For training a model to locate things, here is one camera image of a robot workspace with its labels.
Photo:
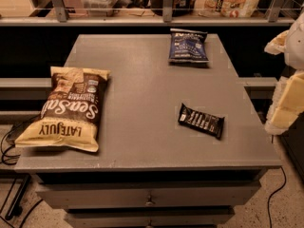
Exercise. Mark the upper drawer with knob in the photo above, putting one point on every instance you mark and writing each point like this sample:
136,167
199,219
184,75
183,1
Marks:
149,195

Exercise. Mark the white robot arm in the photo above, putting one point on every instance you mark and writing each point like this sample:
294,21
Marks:
294,46

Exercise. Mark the brown and yellow chip bag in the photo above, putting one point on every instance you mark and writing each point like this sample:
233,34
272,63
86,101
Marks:
72,113

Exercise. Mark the drawer with knob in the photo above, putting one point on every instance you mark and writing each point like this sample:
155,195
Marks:
149,195
149,218

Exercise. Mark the black candy bar wrapper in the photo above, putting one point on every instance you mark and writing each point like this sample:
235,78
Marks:
202,122

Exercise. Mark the lower drawer with knob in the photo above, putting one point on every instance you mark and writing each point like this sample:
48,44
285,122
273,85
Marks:
149,218

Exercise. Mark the grey drawer cabinet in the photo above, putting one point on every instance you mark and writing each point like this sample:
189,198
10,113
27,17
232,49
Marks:
140,138

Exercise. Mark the grey metal railing shelf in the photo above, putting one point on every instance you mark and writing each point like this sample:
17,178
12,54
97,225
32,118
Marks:
135,13

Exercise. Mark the blue chip bag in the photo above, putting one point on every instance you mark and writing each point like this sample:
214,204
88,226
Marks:
187,46

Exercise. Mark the colourful snack bag on shelf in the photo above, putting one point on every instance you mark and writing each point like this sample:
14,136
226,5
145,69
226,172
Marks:
228,8

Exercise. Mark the black stand leg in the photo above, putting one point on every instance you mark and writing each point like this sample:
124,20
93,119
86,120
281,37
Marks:
15,208

